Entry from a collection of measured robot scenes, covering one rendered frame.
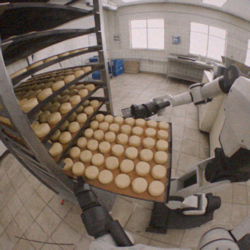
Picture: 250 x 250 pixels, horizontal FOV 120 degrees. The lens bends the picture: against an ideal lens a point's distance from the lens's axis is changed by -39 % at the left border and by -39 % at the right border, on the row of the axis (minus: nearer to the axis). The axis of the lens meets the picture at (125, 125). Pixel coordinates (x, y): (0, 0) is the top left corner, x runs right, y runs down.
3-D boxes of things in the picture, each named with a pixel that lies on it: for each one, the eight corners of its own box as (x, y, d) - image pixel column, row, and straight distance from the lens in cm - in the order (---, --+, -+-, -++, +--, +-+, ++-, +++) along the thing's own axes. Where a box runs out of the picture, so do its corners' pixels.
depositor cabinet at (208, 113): (197, 101, 330) (204, 70, 305) (221, 108, 347) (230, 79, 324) (197, 133, 221) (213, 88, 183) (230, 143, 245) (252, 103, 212)
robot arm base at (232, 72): (233, 90, 76) (247, 78, 74) (241, 108, 68) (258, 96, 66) (218, 75, 66) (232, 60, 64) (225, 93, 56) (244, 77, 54)
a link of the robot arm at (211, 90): (199, 86, 87) (223, 73, 74) (204, 104, 86) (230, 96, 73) (186, 87, 79) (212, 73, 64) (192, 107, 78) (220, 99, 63)
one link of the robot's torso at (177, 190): (175, 186, 100) (228, 158, 77) (173, 207, 94) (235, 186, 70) (160, 180, 91) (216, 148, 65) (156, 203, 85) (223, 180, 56)
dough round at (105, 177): (115, 181, 42) (114, 179, 40) (101, 186, 42) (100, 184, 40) (110, 170, 44) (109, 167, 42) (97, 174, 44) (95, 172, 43)
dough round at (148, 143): (155, 149, 50) (156, 145, 48) (143, 150, 49) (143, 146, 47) (153, 140, 53) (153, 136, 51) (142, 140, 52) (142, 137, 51)
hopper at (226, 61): (218, 63, 208) (220, 55, 208) (248, 74, 229) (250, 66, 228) (223, 66, 181) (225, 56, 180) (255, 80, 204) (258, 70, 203)
